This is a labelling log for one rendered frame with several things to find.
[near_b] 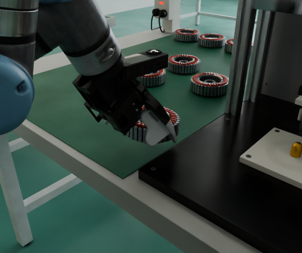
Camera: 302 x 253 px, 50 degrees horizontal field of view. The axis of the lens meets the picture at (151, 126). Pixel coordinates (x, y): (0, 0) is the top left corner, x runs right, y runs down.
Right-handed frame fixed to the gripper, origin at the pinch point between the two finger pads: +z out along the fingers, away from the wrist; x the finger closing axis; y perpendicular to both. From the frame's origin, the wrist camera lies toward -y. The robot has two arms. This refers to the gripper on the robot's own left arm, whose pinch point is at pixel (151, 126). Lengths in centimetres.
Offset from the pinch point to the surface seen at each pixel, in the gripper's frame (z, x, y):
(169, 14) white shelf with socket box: 36, -58, -70
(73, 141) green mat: 1.2, -15.2, 10.3
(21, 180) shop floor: 78, -107, 27
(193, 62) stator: 23.8, -20.3, -37.1
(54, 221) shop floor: 76, -69, 31
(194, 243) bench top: 0.7, 19.7, 14.5
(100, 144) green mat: 2.7, -10.1, 7.5
